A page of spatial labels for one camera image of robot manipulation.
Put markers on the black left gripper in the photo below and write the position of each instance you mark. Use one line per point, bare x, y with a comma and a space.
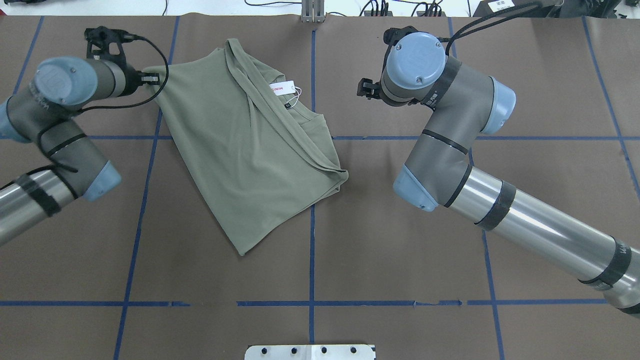
131, 81

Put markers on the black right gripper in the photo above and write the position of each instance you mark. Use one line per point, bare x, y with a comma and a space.
368, 88

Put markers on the olive green long-sleeve shirt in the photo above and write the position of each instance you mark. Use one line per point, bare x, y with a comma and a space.
257, 158

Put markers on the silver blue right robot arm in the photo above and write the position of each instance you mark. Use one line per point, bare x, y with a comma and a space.
466, 104

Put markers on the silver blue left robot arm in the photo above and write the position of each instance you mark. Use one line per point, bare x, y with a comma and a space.
43, 114

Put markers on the white red shirt hang tag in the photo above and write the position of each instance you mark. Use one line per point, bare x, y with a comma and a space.
282, 88

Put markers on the aluminium frame post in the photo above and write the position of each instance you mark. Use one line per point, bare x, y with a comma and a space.
313, 11

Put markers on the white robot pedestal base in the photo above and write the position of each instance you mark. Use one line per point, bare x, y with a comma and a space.
311, 352

